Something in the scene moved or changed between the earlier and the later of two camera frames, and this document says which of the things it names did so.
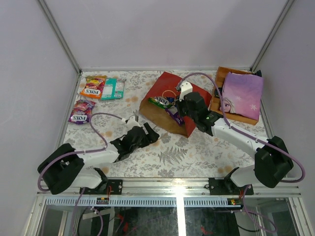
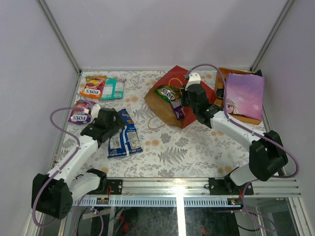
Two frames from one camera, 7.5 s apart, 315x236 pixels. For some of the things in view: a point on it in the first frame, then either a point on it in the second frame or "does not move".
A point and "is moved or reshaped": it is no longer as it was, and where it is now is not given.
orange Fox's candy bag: (94, 87) does not move
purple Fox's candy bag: (81, 111) does not move
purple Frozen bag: (242, 94) does not move
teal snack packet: (113, 88) does not move
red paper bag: (166, 86) is moved or reshaped
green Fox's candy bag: (161, 102) to (169, 93)
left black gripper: (144, 134) to (108, 118)
